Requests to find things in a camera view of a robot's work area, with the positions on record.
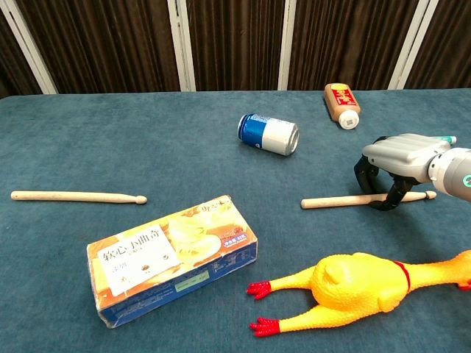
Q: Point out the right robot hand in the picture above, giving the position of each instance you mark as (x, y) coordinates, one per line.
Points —
(401, 154)

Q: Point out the wooden drumstick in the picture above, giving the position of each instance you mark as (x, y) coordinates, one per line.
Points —
(331, 202)
(73, 196)

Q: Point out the green and white marker pen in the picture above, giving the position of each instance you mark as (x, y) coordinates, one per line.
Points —
(452, 140)

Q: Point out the brown bottle with red label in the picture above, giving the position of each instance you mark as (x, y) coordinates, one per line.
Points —
(340, 101)

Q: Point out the blue and white drink can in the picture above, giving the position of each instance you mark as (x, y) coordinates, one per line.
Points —
(268, 134)

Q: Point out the yellow rubber chicken toy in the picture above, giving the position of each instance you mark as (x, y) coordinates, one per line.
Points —
(349, 283)

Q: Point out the dark brown curtain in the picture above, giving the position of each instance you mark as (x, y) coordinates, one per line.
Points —
(235, 36)

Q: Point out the blue felt table mat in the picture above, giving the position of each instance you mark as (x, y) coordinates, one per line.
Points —
(147, 147)

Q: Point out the orange cookie box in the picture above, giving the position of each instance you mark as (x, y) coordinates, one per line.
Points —
(165, 257)

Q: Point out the white partition frame post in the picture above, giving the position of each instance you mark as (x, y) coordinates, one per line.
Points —
(182, 44)
(287, 44)
(412, 44)
(28, 48)

